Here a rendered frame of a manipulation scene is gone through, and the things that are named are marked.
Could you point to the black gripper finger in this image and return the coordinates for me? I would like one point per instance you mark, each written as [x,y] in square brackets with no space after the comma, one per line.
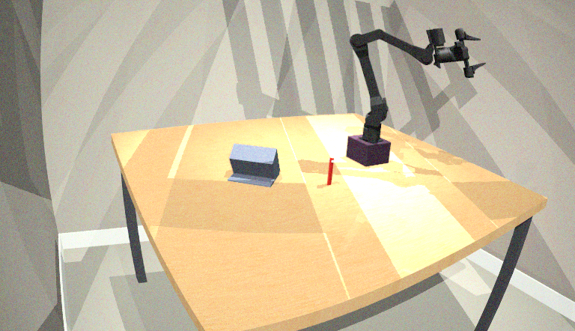
[467,37]
[475,67]

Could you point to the red peg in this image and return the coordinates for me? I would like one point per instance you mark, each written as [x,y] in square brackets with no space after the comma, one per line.
[329,179]

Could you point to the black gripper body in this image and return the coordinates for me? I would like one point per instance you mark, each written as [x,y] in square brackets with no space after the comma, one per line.
[468,71]

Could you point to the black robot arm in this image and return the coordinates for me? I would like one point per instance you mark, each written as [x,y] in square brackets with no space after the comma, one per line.
[379,108]

